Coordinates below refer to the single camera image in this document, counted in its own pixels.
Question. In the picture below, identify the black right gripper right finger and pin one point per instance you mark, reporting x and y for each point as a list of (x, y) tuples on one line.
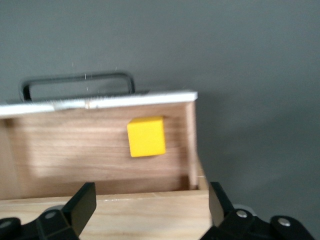
[(221, 207)]

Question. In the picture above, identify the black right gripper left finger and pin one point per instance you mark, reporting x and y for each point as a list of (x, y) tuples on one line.
[(81, 207)]

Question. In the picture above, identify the yellow cube block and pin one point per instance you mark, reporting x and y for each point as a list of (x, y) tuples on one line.
[(147, 137)]

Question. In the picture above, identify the wooden drawer cabinet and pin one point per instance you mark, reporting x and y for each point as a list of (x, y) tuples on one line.
[(150, 215)]

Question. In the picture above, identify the dark grey table cover sheet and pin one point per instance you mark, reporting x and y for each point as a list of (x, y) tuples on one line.
[(225, 50)]

